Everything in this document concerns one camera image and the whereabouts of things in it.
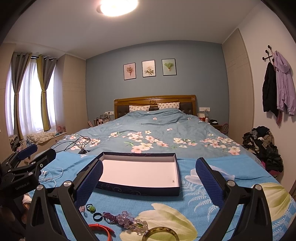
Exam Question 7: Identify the orange smart watch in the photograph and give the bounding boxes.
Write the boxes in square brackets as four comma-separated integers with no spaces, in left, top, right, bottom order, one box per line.
[88,223,115,241]

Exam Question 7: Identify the dark purple beaded bracelet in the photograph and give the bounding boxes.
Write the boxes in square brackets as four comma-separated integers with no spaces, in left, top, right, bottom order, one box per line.
[102,211,119,225]

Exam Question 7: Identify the yellow amber bangle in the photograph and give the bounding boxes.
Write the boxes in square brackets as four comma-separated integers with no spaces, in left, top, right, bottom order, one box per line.
[141,226,180,241]

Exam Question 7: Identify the navy white jewelry tray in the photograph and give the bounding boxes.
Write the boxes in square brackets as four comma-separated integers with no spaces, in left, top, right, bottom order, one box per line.
[96,152,181,196]

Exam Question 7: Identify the blue floral blanket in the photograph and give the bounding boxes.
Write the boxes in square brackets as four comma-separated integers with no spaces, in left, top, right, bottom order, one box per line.
[40,152,295,240]

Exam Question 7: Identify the dark clothes pile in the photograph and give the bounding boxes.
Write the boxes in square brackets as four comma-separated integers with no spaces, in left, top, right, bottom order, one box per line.
[242,126,283,173]

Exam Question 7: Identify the left grey curtain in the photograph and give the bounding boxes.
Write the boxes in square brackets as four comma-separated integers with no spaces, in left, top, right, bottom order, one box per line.
[10,52,33,140]

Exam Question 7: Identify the right yellow grey curtain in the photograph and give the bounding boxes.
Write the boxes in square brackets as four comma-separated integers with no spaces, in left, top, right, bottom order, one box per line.
[37,55,57,132]

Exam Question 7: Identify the blue blossom duvet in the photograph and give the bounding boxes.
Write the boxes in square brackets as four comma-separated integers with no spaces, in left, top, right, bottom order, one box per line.
[53,108,259,162]

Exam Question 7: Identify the left patterned pillow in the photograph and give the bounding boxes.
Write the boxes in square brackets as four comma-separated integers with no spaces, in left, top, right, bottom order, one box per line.
[129,105,150,112]

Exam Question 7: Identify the patterned pillow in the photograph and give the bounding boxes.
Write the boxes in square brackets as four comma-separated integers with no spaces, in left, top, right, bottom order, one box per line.
[158,102,180,109]
[129,105,150,112]

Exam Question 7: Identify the purple hanging jacket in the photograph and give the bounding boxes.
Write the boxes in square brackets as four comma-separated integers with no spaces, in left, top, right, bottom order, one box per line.
[273,51,295,126]

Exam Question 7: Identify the wooden headboard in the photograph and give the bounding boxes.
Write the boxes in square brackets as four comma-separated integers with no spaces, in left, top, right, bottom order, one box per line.
[114,95,197,119]

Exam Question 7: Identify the black hanging jacket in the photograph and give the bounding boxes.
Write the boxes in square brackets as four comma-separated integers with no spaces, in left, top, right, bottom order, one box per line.
[262,63,278,117]

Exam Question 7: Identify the right patterned pillow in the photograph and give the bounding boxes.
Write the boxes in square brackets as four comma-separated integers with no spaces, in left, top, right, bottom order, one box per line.
[158,102,180,109]

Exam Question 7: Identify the left framed flower picture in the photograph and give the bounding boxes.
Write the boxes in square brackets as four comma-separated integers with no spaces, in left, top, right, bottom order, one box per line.
[123,63,137,80]

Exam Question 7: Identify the framed flower picture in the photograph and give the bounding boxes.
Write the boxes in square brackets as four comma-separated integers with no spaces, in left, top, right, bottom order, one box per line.
[123,63,137,80]
[142,60,156,77]

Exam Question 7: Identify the middle framed flower picture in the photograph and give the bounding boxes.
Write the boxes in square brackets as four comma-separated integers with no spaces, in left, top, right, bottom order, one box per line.
[142,60,156,77]

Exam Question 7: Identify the right framed plant picture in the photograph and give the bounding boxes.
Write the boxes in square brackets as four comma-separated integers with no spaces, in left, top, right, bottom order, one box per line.
[162,59,177,76]

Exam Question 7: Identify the ceiling lamp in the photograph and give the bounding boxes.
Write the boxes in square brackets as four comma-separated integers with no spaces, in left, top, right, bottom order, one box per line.
[96,0,138,17]

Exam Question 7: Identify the white earphone cable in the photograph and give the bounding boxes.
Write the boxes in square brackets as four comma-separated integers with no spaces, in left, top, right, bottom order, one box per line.
[38,167,64,188]

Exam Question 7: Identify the black charger cables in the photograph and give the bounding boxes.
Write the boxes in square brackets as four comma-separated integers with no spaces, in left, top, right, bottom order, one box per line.
[49,135,91,155]

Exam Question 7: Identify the wall power socket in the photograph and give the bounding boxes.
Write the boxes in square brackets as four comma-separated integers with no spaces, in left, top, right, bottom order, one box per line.
[199,107,210,112]

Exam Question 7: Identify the black wall coat hook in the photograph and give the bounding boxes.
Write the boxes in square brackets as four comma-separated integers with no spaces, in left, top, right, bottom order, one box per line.
[262,45,274,63]

